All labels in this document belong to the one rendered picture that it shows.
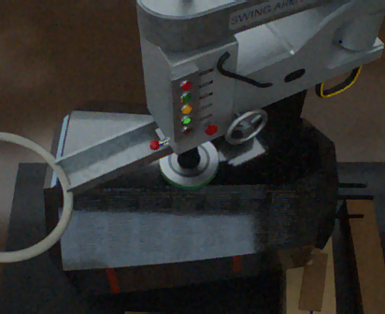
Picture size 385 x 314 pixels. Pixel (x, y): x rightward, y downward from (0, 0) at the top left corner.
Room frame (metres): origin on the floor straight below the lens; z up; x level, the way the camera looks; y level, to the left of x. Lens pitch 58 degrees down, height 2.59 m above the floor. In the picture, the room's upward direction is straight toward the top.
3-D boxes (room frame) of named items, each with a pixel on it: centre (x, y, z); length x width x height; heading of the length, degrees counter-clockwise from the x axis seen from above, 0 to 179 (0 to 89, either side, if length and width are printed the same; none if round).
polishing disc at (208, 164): (1.03, 0.02, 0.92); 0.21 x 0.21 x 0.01
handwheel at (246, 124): (0.98, -0.14, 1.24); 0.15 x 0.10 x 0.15; 118
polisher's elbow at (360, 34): (1.34, -0.57, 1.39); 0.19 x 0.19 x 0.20
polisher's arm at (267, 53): (1.20, -0.34, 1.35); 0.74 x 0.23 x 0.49; 118
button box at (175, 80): (0.90, 0.03, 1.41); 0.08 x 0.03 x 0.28; 118
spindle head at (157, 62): (1.07, -0.05, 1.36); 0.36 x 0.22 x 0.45; 118
